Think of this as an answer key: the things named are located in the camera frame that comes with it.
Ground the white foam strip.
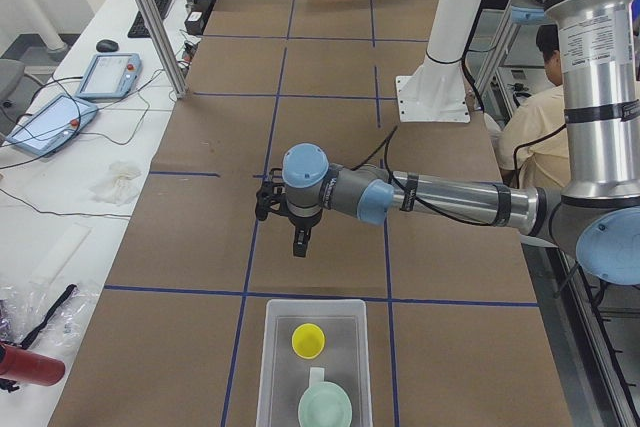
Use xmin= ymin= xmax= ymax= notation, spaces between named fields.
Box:
xmin=29 ymin=223 xmax=91 ymax=286

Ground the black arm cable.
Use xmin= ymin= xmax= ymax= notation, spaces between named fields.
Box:
xmin=349 ymin=124 xmax=399 ymax=173

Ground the black keyboard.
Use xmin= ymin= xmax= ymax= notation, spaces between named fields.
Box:
xmin=127 ymin=0 xmax=176 ymax=39

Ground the red cylinder bottle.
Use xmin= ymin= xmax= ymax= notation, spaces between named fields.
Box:
xmin=1 ymin=344 xmax=66 ymax=386

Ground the clear plastic bag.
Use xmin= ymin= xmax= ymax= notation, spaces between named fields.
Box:
xmin=1 ymin=282 xmax=101 ymax=356

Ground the far teach pendant tablet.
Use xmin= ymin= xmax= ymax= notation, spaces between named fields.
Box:
xmin=75 ymin=53 xmax=142 ymax=102

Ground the teach pendant tablet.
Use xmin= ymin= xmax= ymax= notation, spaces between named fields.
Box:
xmin=75 ymin=53 xmax=142 ymax=102
xmin=6 ymin=94 xmax=98 ymax=157

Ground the mint green bowl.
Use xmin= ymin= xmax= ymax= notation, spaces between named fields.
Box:
xmin=298 ymin=381 xmax=353 ymax=427

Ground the white label in bin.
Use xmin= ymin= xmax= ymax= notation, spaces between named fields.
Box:
xmin=308 ymin=367 xmax=325 ymax=387

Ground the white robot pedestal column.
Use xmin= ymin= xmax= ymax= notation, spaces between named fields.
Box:
xmin=425 ymin=0 xmax=481 ymax=66

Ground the clear plastic storage bin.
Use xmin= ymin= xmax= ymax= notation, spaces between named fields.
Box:
xmin=256 ymin=299 xmax=373 ymax=426

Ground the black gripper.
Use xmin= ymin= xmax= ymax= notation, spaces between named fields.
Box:
xmin=292 ymin=225 xmax=312 ymax=258

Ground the crumpled white tissue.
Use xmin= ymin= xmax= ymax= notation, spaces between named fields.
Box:
xmin=90 ymin=161 xmax=141 ymax=206

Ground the black strap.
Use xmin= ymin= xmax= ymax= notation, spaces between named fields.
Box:
xmin=19 ymin=283 xmax=78 ymax=349

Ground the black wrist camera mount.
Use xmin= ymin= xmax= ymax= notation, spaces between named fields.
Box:
xmin=254 ymin=167 xmax=288 ymax=222

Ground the aluminium frame post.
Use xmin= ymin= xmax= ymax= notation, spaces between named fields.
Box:
xmin=135 ymin=0 xmax=187 ymax=99

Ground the small black box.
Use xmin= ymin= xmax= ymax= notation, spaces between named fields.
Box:
xmin=184 ymin=11 xmax=205 ymax=36

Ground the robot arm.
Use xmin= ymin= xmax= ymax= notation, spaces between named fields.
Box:
xmin=274 ymin=0 xmax=639 ymax=285

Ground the yellow plastic cup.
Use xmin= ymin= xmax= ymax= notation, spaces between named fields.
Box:
xmin=291 ymin=323 xmax=326 ymax=360

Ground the black computer mouse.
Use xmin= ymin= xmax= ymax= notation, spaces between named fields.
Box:
xmin=95 ymin=39 xmax=119 ymax=53

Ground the seated person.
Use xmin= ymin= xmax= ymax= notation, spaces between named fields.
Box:
xmin=496 ymin=24 xmax=571 ymax=189

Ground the near teach pendant tablet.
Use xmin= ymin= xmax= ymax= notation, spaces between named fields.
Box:
xmin=6 ymin=94 xmax=98 ymax=157

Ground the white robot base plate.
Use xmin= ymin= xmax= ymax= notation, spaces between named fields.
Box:
xmin=395 ymin=74 xmax=470 ymax=124

